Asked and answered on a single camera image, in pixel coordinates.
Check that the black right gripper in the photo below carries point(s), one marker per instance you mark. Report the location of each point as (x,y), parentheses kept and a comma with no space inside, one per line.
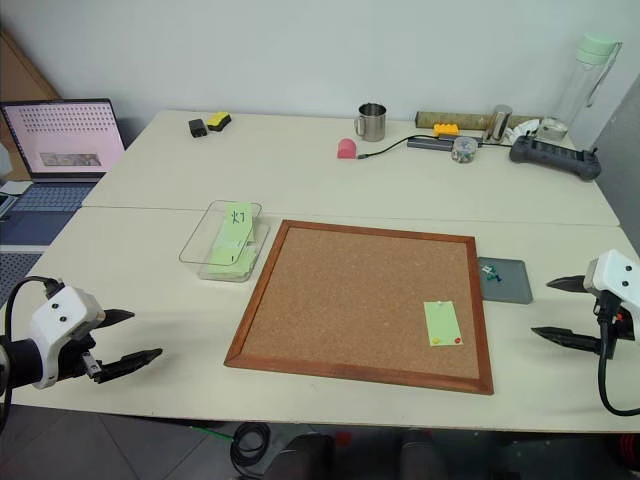
(625,334)

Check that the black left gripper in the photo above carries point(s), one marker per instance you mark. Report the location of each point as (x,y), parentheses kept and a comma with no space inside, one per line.
(75,357)

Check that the blank green paper note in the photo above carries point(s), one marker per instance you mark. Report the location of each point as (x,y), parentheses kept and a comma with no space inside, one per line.
(442,324)

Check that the grey perforated panel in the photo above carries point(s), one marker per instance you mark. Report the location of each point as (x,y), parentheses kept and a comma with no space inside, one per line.
(17,275)

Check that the light green paper label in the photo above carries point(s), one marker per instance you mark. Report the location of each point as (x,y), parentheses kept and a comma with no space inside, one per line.
(237,225)

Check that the clear jar of pins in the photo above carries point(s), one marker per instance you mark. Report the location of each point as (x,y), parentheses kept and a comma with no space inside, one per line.
(464,150)

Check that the wood framed cork board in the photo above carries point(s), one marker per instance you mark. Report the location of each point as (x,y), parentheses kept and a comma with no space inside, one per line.
(350,295)

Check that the small dark grey tray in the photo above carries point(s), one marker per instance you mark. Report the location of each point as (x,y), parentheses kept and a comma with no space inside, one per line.
(512,287)

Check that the clear plastic box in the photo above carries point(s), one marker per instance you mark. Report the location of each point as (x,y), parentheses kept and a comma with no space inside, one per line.
(200,250)

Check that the stack of green notes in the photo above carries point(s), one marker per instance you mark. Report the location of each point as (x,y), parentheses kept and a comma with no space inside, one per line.
(230,260)

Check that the grey partition panel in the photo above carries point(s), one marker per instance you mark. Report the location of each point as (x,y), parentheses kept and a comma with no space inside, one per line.
(615,150)

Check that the steel cylinder container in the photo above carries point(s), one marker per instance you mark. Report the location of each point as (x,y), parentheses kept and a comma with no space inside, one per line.
(499,124)

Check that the open laptop computer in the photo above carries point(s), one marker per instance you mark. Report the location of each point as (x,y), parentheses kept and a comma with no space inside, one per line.
(60,150)

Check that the grey usb hub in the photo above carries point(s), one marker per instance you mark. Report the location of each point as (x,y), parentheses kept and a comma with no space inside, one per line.
(430,143)

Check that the yellow toy brick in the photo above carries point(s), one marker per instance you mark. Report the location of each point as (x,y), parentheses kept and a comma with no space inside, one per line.
(446,129)

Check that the black power adapter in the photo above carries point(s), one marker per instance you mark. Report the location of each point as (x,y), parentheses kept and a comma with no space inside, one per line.
(198,128)

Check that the clear bottle green lid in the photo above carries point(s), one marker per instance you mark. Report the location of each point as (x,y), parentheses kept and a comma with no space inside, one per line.
(582,85)

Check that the yellow sponge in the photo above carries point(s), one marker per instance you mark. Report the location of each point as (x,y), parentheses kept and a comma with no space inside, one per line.
(220,121)

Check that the stainless steel mug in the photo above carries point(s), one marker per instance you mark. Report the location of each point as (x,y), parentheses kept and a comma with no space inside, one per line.
(372,122)

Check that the pink cylinder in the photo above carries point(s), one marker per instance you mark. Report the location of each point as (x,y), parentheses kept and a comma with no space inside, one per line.
(347,149)

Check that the brown cardboard sheet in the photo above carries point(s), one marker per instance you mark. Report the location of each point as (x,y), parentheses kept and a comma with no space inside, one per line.
(22,75)

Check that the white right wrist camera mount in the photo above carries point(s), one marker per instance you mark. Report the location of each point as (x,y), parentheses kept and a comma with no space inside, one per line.
(620,280)

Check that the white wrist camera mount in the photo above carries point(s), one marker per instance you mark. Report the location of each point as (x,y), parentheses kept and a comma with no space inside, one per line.
(620,280)
(55,312)

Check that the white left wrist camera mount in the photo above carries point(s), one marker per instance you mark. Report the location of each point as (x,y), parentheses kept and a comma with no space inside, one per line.
(55,312)

